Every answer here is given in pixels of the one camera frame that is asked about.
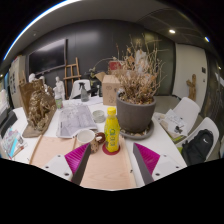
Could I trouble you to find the long ceiling light strip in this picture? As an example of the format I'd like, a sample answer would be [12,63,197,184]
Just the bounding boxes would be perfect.
[2,0,83,62]

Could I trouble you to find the dark spray bottle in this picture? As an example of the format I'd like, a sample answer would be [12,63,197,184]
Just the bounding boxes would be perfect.
[79,82,90,103]

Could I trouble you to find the yellow drink bottle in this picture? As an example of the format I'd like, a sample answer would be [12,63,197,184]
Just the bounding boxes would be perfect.
[103,106,121,153]

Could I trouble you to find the colourful stack of books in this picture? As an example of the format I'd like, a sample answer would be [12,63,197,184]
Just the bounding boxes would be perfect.
[0,128,29,159]

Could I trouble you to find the wooden easel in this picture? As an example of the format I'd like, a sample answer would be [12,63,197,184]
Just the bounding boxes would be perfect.
[63,57,83,100]

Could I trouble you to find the cardboard box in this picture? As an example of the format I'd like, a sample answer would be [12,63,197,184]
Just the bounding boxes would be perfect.
[94,71,122,107]

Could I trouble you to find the white cabinet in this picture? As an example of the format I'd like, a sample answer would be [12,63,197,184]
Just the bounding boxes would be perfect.
[8,54,28,108]

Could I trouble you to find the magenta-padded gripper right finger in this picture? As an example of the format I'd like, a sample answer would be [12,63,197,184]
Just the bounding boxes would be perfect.
[132,142,183,186]

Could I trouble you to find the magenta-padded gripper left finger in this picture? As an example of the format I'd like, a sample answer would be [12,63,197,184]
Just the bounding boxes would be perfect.
[42,143,92,186]

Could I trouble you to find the bronze relief sculpture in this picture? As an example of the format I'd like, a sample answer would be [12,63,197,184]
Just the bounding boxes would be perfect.
[18,79,58,139]

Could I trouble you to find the grey plant saucer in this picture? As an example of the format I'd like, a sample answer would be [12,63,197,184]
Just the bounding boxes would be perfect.
[118,119,155,140]

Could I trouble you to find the dried plant in grey pot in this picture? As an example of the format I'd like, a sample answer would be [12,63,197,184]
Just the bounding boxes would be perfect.
[89,34,168,134]

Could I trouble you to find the light wooden board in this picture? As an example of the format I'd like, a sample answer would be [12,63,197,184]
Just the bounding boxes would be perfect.
[79,134,138,191]
[29,134,83,169]

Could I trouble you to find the papers on chair seat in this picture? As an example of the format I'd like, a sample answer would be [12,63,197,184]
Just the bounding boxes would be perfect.
[159,108,188,138]

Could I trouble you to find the black wall screen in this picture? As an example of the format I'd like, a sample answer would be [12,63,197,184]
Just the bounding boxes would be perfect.
[27,38,68,76]

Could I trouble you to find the small round grey tin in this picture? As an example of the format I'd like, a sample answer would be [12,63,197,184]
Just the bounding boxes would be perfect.
[91,109,107,124]

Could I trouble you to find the black backpack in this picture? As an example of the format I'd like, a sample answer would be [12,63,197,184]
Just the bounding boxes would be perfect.
[180,129,214,166]

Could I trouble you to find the cream dotted mug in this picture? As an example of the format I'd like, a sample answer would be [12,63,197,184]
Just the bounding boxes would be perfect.
[76,128,107,154]

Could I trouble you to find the wooden figure carving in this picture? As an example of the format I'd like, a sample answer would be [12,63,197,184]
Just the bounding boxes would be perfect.
[186,73,198,101]

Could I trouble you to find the flat round red coaster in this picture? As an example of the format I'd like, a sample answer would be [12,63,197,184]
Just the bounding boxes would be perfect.
[101,141,121,156]

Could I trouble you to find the grey printed newspaper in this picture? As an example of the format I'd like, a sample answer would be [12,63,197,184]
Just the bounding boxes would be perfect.
[55,103,99,139]

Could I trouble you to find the white chair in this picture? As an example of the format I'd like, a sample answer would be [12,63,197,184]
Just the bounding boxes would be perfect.
[159,96,202,139]
[176,116,221,167]
[68,78,93,100]

